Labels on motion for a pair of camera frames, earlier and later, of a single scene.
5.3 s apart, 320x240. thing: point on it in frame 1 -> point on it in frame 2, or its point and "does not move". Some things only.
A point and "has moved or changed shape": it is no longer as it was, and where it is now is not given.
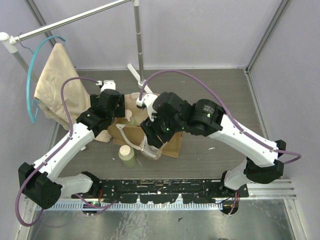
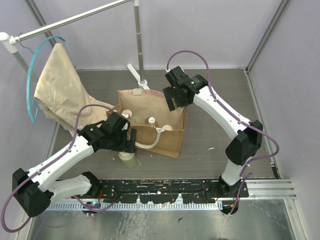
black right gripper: [150, 127] -> [170, 92]
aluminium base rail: [280, 191] does not move
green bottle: [126, 154] does not move
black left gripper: [121, 105] -> [131, 141]
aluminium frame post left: [40, 21] does not move
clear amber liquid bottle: [150, 151] has moved or changed shape
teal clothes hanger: [36, 102] does not move
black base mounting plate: [163, 191] does not move
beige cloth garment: [58, 67] does not move
